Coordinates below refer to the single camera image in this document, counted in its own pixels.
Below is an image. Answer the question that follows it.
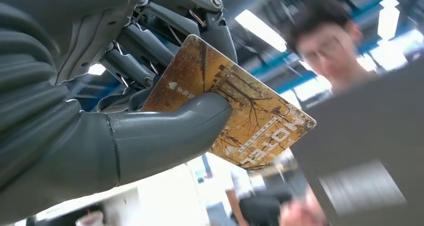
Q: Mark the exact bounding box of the golden hotel print card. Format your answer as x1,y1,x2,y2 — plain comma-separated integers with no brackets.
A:
140,34,318,171

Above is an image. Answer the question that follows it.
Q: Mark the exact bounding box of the seated person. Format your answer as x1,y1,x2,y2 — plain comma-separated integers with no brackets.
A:
286,0,382,94

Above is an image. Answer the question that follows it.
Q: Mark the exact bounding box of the grey laptop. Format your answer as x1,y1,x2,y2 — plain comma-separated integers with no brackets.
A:
290,56,424,226

